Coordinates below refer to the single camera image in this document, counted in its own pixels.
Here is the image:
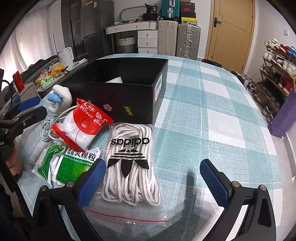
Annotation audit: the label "white plush toy blue ear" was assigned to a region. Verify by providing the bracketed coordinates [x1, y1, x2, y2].
[47, 85, 72, 115]

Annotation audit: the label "small green medicine packet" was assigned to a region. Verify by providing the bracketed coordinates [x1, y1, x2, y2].
[32, 142, 66, 188]

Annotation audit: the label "large green medicine packet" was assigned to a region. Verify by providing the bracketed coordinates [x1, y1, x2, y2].
[52, 147, 101, 186]

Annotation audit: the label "bagged white adidas laces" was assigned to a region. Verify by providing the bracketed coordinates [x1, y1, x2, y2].
[87, 123, 168, 226]

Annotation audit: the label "person's left hand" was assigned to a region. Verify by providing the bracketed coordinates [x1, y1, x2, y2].
[5, 147, 23, 176]

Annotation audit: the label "red white balloon glue bag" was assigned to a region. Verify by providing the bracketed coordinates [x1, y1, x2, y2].
[51, 98, 113, 152]

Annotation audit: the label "dark grey refrigerator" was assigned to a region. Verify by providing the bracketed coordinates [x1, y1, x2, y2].
[80, 1, 114, 61]

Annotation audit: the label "black storage box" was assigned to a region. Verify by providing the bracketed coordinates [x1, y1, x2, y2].
[61, 57, 169, 125]

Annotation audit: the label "striped laundry basket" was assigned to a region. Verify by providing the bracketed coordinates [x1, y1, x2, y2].
[117, 36, 136, 53]

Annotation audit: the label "white drawer desk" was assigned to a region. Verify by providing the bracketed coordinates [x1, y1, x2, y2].
[105, 21, 158, 54]

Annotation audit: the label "wooden shoe rack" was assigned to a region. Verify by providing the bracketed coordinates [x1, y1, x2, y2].
[252, 44, 295, 124]

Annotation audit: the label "beige suitcase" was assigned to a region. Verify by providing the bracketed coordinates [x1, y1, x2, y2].
[158, 20, 179, 56]

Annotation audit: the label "black round floor basket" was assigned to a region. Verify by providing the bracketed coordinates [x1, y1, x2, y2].
[202, 59, 224, 68]

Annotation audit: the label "teal suitcase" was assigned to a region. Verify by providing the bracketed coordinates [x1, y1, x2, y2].
[161, 0, 181, 21]

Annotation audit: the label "silver aluminium suitcase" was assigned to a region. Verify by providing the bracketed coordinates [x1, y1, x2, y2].
[176, 23, 201, 60]

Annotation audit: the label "stack of shoe boxes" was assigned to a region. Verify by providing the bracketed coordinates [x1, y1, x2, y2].
[180, 1, 198, 25]

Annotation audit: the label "wooden door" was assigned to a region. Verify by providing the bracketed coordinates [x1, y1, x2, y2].
[205, 0, 255, 73]

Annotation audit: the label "white coiled cable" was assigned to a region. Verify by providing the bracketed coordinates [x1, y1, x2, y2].
[40, 105, 78, 143]

